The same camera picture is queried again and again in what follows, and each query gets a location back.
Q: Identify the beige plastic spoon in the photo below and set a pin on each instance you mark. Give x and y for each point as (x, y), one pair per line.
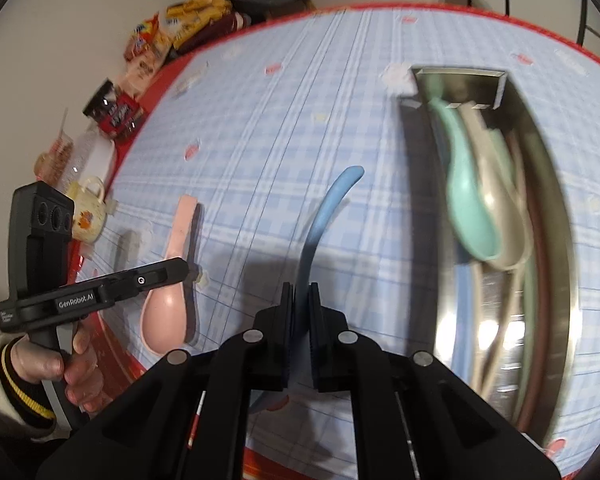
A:
(497, 181)

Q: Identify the cream cartoon mug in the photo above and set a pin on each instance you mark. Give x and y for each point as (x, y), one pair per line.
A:
(89, 209)

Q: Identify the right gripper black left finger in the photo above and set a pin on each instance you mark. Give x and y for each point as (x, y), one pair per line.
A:
(272, 351)

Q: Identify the left hand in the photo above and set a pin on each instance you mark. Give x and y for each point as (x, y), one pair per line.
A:
(83, 378)

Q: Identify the stainless steel utensil tray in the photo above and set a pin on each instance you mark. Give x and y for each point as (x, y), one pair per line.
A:
(507, 280)

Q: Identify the red label snack jar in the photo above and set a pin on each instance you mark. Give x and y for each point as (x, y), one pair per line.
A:
(115, 113)

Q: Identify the blue plastic spoon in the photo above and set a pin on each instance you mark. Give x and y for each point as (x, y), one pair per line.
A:
(330, 203)

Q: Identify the black metal rack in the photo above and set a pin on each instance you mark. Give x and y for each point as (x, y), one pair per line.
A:
(584, 27)

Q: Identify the yellow snack bags pile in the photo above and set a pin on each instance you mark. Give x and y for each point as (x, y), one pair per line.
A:
(171, 34)

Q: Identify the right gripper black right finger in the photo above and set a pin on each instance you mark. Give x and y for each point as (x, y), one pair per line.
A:
(329, 365)

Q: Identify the plaid cartoon table mat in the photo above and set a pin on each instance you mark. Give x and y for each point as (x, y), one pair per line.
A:
(330, 159)

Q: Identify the pink plastic spoon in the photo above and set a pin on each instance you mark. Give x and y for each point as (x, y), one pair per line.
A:
(164, 318)

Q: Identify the green plastic spoon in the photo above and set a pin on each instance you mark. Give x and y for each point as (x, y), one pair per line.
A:
(470, 219)

